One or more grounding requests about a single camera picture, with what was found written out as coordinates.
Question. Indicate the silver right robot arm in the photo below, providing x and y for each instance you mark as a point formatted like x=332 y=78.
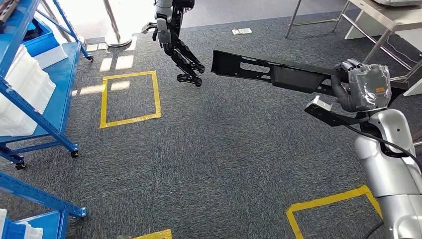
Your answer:
x=385 y=171

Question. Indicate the metal pole round base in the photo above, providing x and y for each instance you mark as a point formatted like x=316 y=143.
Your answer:
x=118 y=41

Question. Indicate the black plastic bracket plate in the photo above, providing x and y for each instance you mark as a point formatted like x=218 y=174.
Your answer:
x=296 y=79

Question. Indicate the dark slotted part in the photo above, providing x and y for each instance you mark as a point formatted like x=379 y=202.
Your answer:
x=6 y=10

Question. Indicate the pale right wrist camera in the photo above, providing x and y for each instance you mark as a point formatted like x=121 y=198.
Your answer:
x=324 y=116

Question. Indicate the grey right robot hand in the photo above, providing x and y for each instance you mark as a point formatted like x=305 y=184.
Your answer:
x=366 y=87

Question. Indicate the yellow floor tape rectangle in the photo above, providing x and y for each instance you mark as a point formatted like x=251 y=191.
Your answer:
x=103 y=102

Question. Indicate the white floor plate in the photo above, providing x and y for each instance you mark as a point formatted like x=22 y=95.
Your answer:
x=241 y=31

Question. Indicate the blue plastic crate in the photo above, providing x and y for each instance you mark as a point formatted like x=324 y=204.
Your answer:
x=14 y=231
x=39 y=43

